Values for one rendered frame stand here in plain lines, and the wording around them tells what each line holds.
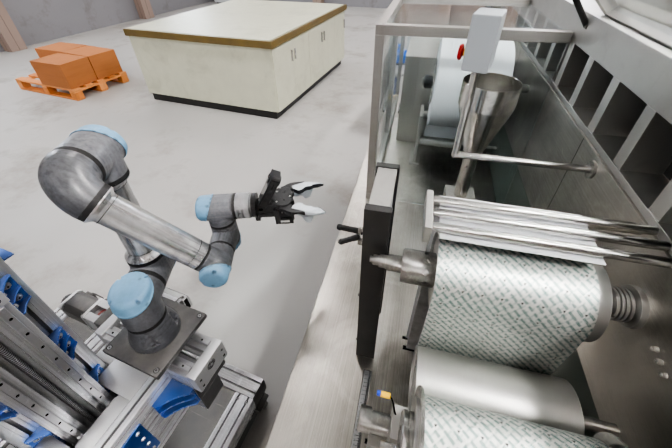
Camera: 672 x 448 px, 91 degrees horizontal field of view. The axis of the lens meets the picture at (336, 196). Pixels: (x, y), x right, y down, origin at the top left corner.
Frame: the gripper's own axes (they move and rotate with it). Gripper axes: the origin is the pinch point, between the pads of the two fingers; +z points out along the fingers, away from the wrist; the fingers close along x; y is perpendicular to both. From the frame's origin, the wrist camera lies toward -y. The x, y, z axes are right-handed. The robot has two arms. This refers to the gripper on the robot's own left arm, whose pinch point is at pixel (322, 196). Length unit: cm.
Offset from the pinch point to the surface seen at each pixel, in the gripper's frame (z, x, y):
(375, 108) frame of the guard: 21.3, -39.0, -3.6
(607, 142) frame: 63, 11, -24
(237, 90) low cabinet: -94, -319, 136
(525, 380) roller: 32, 52, -7
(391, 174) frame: 14.1, 16.6, -22.7
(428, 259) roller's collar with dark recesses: 18.0, 33.9, -17.7
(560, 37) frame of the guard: 70, -27, -32
